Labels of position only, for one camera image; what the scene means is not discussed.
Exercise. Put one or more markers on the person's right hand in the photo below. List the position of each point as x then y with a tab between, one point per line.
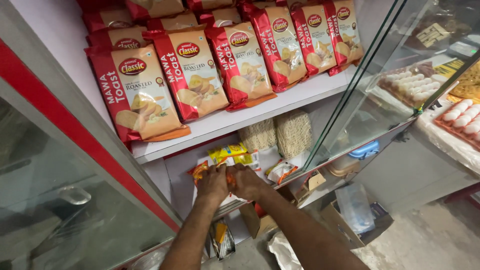
245	183

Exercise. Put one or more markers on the person's left hand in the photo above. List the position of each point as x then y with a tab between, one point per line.
212	185

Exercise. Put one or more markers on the person's right fingers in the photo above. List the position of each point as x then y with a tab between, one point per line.
233	169

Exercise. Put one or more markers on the person's left fingers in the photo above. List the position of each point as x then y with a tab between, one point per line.
218	168

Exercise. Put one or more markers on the orange snack packet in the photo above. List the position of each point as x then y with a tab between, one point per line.
196	171

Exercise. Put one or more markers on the yellow noodle packet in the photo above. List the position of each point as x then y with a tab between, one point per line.
227	152

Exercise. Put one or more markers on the small bag of dry noodles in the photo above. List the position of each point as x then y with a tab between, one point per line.
258	135

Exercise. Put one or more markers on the red and white snack packet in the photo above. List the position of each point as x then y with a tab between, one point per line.
281	171

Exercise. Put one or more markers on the white shelf board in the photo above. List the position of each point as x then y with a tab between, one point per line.
232	120

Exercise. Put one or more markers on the small brown cardboard box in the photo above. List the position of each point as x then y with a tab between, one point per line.
258	225

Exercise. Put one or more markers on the large bag of dry noodles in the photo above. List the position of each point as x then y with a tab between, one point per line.
294	133

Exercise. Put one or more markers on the bundle of small sachets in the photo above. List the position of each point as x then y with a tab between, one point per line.
222	240

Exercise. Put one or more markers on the open flap cardboard box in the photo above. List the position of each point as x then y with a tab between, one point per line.
309	183

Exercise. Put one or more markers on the white plastic bag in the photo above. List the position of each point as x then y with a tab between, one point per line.
283	251

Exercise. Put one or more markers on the rows of red toast packets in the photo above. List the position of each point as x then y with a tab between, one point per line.
195	71

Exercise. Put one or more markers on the large brown cardboard box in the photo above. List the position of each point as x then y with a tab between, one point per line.
337	225

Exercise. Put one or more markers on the clear plastic bag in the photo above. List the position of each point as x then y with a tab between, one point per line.
354	208

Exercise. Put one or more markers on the red framed glass door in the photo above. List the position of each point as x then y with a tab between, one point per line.
75	150

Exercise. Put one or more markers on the clear glass door knob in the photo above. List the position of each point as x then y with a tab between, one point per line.
74	195

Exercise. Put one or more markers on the sliding glass pane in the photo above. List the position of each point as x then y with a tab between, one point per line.
375	93

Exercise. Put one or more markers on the wrapped tray of white sweets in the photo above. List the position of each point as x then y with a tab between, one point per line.
410	84

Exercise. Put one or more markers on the red stool leg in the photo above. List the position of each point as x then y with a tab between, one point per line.
463	193

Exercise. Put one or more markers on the orange tray of white sweets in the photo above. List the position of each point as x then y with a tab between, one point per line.
461	120

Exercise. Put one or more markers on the tray of yellow sweets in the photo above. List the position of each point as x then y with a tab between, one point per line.
467	84

